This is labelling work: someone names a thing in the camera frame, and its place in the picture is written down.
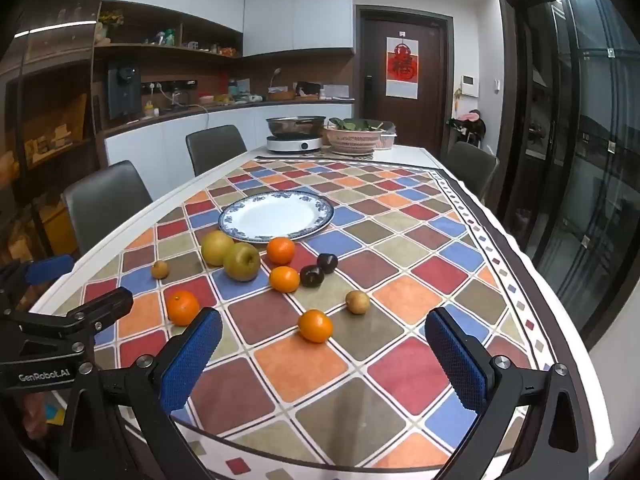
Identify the brown kiwi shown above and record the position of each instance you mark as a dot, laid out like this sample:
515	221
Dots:
160	269
357	302

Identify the blue rimmed white plate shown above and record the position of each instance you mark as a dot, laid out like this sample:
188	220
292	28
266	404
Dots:
275	215

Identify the white wall intercom panel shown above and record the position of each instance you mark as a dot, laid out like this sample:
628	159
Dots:
468	85

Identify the wooden basket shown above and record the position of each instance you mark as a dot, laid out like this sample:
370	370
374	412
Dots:
280	95

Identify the green leafy vegetables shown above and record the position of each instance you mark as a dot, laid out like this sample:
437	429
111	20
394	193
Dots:
355	124

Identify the sliding glass door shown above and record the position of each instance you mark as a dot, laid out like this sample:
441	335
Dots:
575	160

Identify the black stroller with pink toy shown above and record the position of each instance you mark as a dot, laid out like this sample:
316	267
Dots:
467	127

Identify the black box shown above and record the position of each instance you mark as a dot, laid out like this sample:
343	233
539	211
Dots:
307	89

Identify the white lower cabinets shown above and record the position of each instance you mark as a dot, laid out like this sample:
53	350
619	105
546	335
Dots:
165	135

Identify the white card stand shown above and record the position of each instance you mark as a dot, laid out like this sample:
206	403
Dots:
337	91

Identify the small yellow bottle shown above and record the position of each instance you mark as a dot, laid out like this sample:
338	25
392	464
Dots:
148	109

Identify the orange mandarin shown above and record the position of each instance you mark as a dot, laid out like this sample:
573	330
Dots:
280	250
284	279
182	307
315	326

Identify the person's left hand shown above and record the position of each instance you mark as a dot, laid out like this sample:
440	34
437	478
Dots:
35	415

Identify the glass jar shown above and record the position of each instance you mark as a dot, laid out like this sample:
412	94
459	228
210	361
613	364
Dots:
178	97

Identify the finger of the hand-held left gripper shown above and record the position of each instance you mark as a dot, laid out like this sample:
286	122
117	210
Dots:
50	267
105	306

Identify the patterned placemat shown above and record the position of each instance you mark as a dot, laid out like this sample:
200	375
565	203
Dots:
325	156

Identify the colourful checked tablecloth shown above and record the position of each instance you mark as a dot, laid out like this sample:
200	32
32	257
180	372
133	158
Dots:
400	280

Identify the dark purple plum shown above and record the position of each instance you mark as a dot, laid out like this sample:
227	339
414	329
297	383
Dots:
328	262
312	276

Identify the white cabinets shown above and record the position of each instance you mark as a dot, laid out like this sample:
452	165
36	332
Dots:
165	135
295	15

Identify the sunflower bunch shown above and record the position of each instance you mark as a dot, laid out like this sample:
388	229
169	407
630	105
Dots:
111	18

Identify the round pink basket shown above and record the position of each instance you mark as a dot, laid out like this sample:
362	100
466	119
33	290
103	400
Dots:
352	142

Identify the steel pot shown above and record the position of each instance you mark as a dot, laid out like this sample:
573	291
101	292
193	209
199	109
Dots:
295	125

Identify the grey dining chair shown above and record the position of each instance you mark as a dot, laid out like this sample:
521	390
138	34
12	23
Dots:
470	165
107	200
215	147

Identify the black wall power strip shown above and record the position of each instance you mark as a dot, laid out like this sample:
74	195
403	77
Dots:
167	86

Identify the yellow green pear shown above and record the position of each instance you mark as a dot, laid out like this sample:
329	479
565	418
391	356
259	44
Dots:
216	246
241	261

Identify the dark brown door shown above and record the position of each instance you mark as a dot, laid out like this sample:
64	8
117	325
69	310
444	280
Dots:
375	60

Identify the black wall water dispenser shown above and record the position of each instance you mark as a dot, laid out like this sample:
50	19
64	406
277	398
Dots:
123	87

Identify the white upper cabinets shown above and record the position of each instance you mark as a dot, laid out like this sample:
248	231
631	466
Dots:
295	15

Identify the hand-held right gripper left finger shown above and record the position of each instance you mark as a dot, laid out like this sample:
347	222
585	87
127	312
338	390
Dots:
192	360

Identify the red wall calendar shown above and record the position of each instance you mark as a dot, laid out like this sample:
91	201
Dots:
401	67

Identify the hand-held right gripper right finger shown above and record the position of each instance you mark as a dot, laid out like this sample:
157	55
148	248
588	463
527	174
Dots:
457	365

